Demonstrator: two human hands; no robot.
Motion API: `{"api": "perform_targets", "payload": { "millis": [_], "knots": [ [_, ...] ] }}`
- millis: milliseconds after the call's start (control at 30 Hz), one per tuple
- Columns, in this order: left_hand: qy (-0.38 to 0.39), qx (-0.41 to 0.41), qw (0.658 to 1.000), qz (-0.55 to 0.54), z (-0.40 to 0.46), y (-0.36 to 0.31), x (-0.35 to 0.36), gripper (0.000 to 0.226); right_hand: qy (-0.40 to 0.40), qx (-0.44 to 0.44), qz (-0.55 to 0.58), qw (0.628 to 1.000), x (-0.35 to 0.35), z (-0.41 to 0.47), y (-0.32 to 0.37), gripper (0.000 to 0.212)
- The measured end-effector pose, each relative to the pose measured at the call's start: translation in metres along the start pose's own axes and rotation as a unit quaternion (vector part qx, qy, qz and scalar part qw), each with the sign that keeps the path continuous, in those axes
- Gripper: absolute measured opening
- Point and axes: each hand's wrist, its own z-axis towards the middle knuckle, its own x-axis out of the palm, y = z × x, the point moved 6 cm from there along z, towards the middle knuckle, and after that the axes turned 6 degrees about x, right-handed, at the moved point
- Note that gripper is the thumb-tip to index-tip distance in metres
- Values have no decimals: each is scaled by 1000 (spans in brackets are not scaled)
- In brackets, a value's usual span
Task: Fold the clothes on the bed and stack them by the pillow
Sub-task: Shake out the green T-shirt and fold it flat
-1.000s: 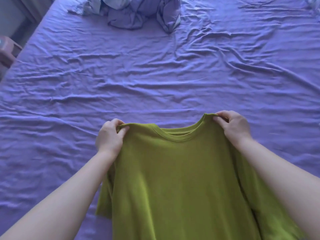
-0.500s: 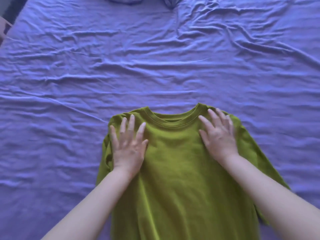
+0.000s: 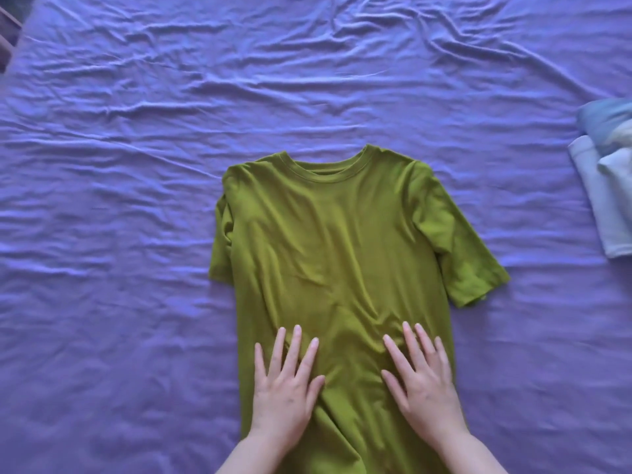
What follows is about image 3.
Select person's left hand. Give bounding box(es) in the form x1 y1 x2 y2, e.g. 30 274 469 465
249 324 327 456

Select purple sheet bed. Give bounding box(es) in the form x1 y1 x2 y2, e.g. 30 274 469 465
0 0 632 474

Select person's right hand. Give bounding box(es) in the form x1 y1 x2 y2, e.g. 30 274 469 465
380 321 470 451

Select white jeans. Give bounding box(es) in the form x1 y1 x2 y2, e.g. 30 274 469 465
567 135 632 260

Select green garment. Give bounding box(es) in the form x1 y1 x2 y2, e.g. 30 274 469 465
209 144 511 474

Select brown plastic stool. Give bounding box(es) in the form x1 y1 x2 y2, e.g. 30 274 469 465
0 4 23 74

